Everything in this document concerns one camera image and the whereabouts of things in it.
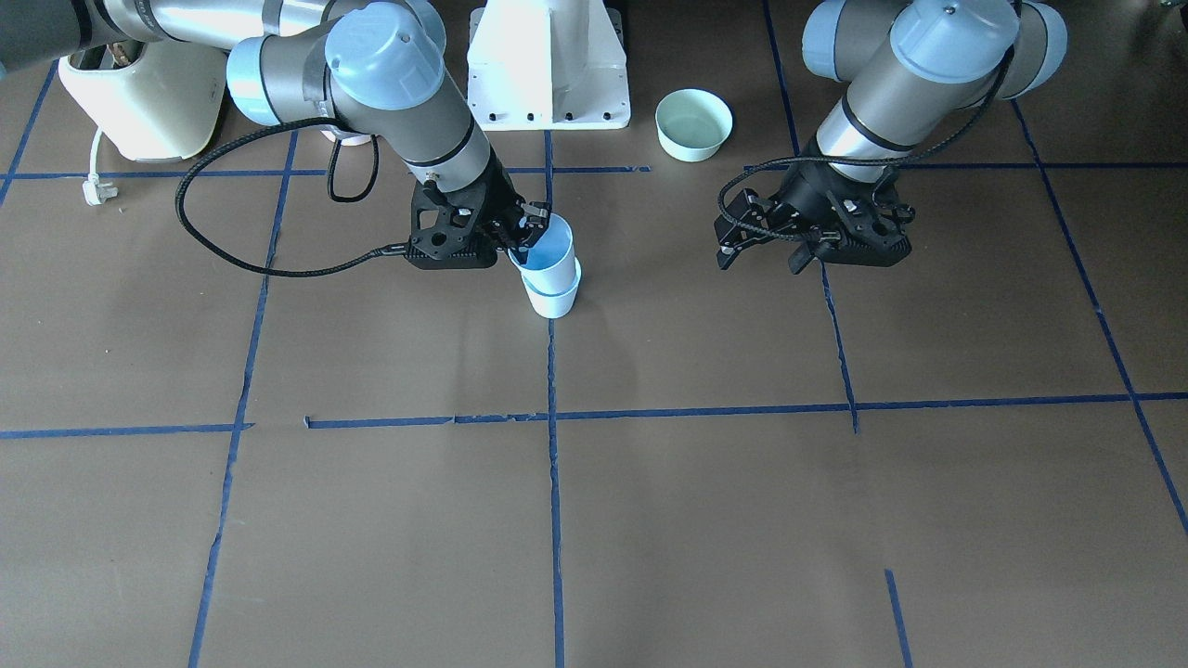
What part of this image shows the light blue cup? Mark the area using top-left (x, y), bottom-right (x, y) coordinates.
top-left (522, 261), bottom-right (583, 320)
top-left (508, 212), bottom-right (576, 295)

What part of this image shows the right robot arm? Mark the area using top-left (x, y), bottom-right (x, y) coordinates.
top-left (1, 1), bottom-right (550, 269)

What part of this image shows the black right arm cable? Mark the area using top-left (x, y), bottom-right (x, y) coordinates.
top-left (173, 116), bottom-right (413, 279)

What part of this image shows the green bowl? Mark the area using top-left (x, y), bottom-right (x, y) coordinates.
top-left (655, 88), bottom-right (734, 163)

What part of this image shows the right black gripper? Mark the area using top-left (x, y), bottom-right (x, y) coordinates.
top-left (437, 158), bottom-right (552, 263)

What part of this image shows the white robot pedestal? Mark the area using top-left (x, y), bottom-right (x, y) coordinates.
top-left (467, 1), bottom-right (632, 132)

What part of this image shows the white toaster power cord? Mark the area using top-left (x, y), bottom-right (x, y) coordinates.
top-left (83, 128), bottom-right (120, 207)

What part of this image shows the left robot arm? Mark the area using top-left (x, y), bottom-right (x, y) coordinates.
top-left (716, 1), bottom-right (1069, 275)

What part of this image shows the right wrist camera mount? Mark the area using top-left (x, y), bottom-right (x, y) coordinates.
top-left (405, 181), bottom-right (497, 270)

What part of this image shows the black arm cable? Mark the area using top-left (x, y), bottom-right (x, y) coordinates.
top-left (718, 0), bottom-right (1022, 251)
top-left (173, 116), bottom-right (413, 279)

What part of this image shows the pink bowl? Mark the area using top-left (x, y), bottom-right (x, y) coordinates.
top-left (321, 128), bottom-right (372, 147)

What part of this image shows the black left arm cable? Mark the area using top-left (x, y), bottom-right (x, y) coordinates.
top-left (718, 0), bottom-right (1022, 251)

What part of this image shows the cream toaster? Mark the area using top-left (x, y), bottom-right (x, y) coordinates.
top-left (57, 40), bottom-right (226, 163)

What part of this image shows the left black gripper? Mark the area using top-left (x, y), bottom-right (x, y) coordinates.
top-left (716, 163), bottom-right (883, 271)

